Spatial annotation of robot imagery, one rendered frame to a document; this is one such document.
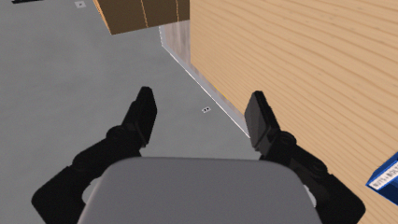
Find blue rack of bins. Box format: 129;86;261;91
365;152;398;206

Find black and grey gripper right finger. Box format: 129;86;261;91
244;91;366;224

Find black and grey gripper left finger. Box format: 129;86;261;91
31;87;157;224

